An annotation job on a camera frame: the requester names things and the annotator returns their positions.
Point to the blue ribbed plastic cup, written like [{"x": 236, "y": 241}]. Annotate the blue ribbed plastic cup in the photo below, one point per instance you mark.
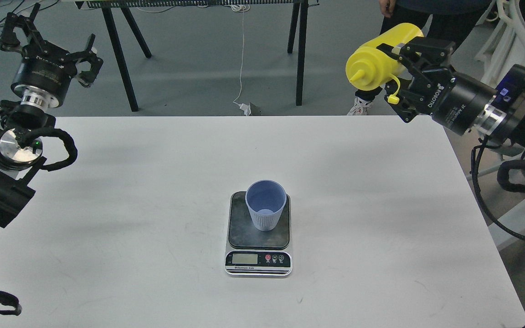
[{"x": 265, "y": 201}]

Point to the white office chair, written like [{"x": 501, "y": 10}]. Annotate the white office chair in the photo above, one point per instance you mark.
[{"x": 505, "y": 47}]

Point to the digital kitchen scale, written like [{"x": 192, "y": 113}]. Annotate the digital kitchen scale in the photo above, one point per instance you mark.
[{"x": 251, "y": 252}]

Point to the yellow squeeze bottle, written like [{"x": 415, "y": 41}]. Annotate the yellow squeeze bottle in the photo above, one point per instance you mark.
[{"x": 375, "y": 62}]

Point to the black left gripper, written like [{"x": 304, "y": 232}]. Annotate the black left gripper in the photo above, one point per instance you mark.
[{"x": 43, "y": 77}]

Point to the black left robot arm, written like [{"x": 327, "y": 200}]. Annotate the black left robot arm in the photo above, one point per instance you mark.
[{"x": 29, "y": 139}]

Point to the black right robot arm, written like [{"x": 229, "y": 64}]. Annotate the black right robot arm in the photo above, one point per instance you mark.
[{"x": 510, "y": 90}]

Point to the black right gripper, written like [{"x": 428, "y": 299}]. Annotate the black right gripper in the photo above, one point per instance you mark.
[{"x": 452, "y": 99}]

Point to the white power adapter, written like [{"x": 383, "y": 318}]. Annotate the white power adapter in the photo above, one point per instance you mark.
[{"x": 246, "y": 109}]

